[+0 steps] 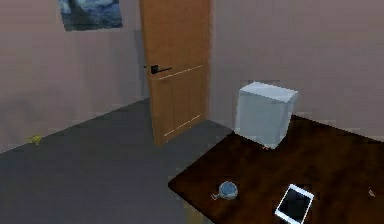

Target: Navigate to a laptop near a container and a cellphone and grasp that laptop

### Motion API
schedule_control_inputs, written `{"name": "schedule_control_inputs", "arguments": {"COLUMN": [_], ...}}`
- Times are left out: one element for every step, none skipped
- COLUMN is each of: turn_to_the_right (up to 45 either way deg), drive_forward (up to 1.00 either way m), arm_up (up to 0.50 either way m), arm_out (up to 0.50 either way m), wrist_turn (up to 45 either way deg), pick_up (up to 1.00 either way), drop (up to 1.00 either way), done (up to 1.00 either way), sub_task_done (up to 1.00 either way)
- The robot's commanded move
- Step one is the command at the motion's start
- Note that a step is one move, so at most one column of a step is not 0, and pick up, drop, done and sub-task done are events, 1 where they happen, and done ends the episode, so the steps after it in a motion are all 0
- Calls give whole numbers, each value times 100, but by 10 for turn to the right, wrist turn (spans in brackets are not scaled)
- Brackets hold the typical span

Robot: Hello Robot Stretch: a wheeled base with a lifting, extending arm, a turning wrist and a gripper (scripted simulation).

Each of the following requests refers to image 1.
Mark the pale blue box container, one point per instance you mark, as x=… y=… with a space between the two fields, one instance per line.
x=263 y=116

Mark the small yellow floor object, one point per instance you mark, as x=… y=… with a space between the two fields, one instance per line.
x=35 y=139

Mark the small pale table object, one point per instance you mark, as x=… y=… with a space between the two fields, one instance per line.
x=371 y=192

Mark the brown wooden room door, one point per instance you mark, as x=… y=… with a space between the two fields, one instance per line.
x=176 y=50

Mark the blue framed wall picture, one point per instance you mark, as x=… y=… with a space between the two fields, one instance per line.
x=90 y=13

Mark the dark brown wooden table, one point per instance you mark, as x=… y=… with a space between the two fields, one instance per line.
x=266 y=173

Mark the white framed black cellphone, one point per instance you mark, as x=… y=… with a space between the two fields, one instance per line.
x=294 y=203

